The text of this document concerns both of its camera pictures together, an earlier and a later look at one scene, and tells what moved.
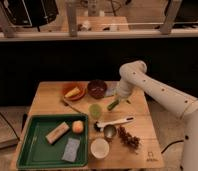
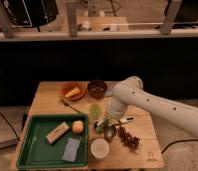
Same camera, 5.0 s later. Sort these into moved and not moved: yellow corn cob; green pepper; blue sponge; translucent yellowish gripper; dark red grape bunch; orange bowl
Moved: green pepper; translucent yellowish gripper
Not moved: orange bowl; dark red grape bunch; blue sponge; yellow corn cob
